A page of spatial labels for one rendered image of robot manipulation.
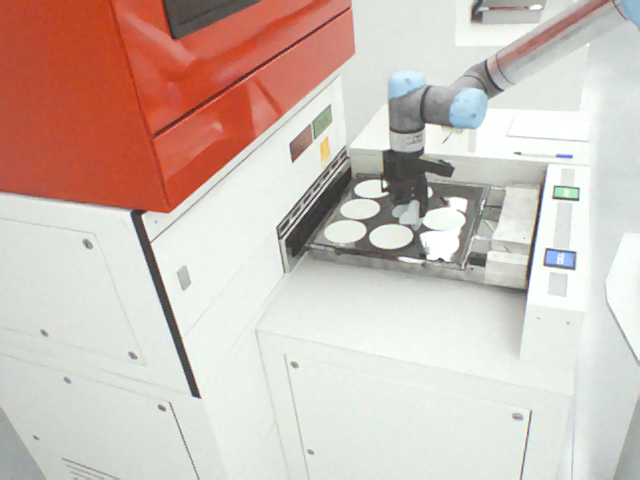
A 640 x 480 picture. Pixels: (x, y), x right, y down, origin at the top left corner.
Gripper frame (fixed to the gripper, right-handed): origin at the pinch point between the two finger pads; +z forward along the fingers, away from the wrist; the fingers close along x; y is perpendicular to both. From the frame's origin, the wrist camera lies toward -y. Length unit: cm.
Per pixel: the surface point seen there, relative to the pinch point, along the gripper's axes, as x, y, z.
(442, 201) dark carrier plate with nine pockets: -8.6, -11.3, 1.3
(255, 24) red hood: 1, 30, -50
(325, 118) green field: -28.1, 10.9, -19.1
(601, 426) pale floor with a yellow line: 11, -61, 91
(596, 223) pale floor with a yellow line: -88, -145, 91
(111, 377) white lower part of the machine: 8, 73, 10
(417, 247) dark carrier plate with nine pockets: 6.7, 3.4, 1.3
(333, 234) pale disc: -7.2, 18.3, 1.3
